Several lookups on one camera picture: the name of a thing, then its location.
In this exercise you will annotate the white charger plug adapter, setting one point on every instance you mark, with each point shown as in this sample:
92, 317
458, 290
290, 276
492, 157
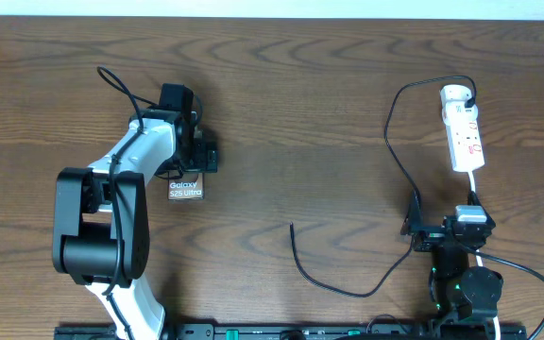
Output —
455, 92

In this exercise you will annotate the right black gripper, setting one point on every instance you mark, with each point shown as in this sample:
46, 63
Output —
431, 236

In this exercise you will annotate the white power strip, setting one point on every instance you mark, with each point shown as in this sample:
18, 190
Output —
465, 145

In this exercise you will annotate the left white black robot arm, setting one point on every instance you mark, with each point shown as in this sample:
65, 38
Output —
101, 235

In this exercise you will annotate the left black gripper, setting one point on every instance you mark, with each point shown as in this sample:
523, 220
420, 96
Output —
204, 158

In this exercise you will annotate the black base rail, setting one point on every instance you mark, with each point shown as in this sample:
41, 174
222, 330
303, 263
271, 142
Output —
203, 331

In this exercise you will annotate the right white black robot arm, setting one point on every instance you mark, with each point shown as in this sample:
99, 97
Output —
466, 296

